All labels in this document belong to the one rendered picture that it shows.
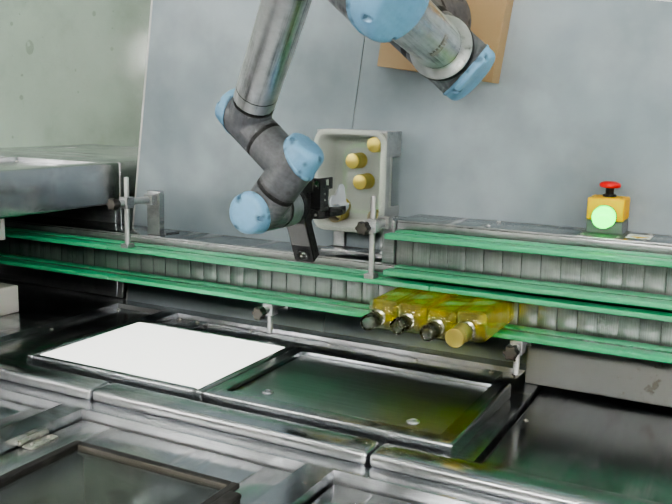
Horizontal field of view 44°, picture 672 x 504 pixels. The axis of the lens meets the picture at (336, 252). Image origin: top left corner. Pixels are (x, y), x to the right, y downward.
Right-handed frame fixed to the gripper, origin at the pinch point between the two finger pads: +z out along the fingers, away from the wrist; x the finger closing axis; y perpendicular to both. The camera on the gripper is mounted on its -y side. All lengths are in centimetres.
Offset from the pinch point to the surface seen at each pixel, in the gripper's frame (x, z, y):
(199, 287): 33.4, -2.9, -20.6
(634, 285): -60, 4, -11
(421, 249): -18.1, 3.9, -7.9
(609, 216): -55, 7, 1
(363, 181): -1.3, 10.5, 4.8
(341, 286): 0.3, 3.9, -17.8
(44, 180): 74, -9, 2
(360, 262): -4.1, 4.0, -12.0
